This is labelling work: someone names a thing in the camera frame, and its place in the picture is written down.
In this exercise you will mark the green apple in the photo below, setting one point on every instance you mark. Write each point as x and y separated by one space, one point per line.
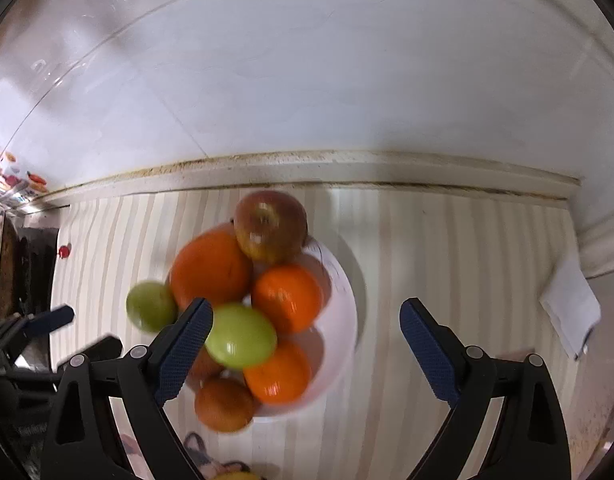
149 305
239 335

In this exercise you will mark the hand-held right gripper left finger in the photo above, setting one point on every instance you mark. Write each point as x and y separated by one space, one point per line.
187 345

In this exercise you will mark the spotted yellow banana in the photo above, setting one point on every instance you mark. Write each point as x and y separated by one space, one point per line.
237 476

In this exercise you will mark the reddish brown apple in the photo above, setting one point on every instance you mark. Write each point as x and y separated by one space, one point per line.
272 227
206 366
224 402

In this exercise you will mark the colourful wall stickers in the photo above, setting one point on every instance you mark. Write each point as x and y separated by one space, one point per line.
12 180

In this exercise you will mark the striped cat print tablecloth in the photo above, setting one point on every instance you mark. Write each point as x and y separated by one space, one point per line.
437 260

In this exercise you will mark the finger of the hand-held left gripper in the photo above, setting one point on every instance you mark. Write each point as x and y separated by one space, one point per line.
104 347
52 317

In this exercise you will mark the large orange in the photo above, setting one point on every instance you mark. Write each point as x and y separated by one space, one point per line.
207 270

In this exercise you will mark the white folded paper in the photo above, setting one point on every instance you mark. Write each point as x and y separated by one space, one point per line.
569 305

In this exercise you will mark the black flat device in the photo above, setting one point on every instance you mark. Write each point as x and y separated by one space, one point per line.
582 352

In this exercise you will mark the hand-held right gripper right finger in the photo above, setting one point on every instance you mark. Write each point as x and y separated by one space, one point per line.
429 355

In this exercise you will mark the small red tomato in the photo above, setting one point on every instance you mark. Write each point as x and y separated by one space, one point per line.
64 251

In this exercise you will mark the small orange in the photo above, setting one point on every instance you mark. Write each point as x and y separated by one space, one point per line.
287 297
277 372

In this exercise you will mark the white plate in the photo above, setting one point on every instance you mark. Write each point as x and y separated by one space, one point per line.
337 320

